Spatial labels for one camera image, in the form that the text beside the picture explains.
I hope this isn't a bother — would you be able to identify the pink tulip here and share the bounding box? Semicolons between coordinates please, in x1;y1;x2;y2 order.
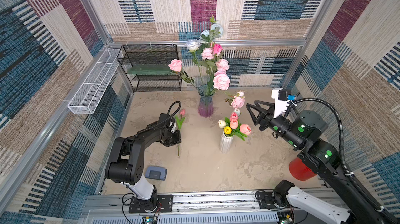
230;112;239;122
234;124;252;141
174;108;187;157
230;118;239;129

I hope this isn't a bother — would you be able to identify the red cup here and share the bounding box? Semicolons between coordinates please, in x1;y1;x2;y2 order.
289;157;316;181

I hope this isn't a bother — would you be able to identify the pink rose bouquet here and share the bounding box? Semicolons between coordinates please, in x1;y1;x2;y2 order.
168;16;245;110

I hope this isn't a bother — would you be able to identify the green mat on shelf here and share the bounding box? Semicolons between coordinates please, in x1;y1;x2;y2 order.
127;65;172;76

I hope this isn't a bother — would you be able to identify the white tulip bud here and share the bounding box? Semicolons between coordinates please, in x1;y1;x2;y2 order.
233;108;241;116

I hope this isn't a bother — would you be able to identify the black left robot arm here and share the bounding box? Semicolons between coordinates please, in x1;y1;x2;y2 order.
105;101;181;213

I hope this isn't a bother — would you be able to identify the white wire mesh basket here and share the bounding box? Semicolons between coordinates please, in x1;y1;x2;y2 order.
68;49;120;115

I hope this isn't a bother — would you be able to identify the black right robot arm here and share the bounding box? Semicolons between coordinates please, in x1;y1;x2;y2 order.
246;98;400;224

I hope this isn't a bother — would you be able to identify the purple glass vase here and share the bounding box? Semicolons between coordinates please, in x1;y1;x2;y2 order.
197;85;215;118

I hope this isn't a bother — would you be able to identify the cream white tulip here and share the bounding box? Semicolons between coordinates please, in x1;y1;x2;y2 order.
218;120;227;129

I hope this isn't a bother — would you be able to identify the white ribbed vase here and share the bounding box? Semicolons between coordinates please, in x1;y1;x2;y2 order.
219;133;233;154

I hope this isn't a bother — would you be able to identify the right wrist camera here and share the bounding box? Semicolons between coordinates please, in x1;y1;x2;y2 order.
271;88;297;118

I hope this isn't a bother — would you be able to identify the black wire shelf rack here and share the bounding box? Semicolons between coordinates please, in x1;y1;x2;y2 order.
117;44;182;92

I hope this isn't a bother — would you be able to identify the grey blue small case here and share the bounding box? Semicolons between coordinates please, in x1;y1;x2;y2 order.
145;166;168;181

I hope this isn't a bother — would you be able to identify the yellow tulip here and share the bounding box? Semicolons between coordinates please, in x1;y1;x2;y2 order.
224;126;232;136

